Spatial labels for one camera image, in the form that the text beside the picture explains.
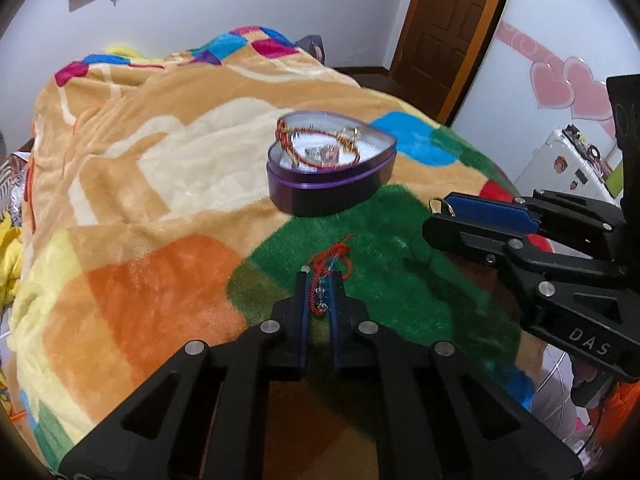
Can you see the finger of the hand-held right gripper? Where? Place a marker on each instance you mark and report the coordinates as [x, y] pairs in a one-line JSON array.
[[465, 237], [490, 212]]

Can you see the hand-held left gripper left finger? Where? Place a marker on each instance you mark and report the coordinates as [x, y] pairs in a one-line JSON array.
[[301, 315]]

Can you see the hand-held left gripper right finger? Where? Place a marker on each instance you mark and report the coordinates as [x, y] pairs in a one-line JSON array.
[[336, 320]]

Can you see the purple heart-shaped tin box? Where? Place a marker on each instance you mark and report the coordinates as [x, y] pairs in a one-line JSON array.
[[320, 195]]

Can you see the white suitcase with stickers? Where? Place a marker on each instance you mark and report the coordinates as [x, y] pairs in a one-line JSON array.
[[545, 165]]

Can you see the white electric fan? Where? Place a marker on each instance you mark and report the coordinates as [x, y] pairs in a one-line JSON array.
[[552, 390]]

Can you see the orange garment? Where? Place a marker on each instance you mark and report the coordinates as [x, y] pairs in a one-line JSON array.
[[622, 435]]

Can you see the cosmetics on suitcase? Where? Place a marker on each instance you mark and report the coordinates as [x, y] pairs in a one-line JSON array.
[[587, 147]]

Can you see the white wardrobe door pink hearts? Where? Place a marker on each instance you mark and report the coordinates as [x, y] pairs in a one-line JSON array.
[[550, 50]]

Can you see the colourful checked plush blanket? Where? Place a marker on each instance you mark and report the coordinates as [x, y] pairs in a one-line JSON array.
[[150, 210]]

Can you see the brown wooden door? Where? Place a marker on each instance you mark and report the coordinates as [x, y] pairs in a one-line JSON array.
[[445, 25]]

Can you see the grey bag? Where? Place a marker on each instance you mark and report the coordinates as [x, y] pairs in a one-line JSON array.
[[312, 47]]

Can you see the yellow cloth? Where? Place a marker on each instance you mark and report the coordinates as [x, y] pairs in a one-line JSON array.
[[7, 260]]

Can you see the striped patterned cloth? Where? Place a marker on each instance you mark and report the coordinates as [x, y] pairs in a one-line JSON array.
[[12, 185]]

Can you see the wooden wardrobe frame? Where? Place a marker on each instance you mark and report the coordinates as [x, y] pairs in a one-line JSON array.
[[480, 45]]

